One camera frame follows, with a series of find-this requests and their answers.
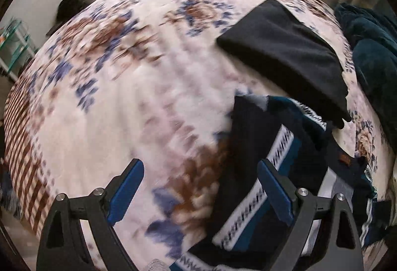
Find black bag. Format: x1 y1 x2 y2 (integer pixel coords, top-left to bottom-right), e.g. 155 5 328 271
46 0 106 37

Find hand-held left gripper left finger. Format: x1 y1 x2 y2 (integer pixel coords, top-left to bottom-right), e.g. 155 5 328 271
36 158 145 271

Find teal fleece blanket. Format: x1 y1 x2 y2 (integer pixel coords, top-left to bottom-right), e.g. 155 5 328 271
334 3 397 147

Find navy teal patterned sweater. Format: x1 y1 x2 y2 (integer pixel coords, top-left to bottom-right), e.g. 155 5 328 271
174 95 334 271

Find black folded garment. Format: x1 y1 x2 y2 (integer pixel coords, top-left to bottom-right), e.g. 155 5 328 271
216 0 352 129

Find floral bedspread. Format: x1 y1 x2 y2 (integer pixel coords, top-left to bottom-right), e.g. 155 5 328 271
3 0 397 271

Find dark striped garment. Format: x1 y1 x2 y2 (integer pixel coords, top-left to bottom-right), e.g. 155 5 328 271
350 165 392 247

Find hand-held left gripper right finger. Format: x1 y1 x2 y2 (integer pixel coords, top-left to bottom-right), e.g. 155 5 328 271
257 158 364 271

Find dark pants with leather patch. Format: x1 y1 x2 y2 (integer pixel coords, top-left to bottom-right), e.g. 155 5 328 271
323 128 377 219

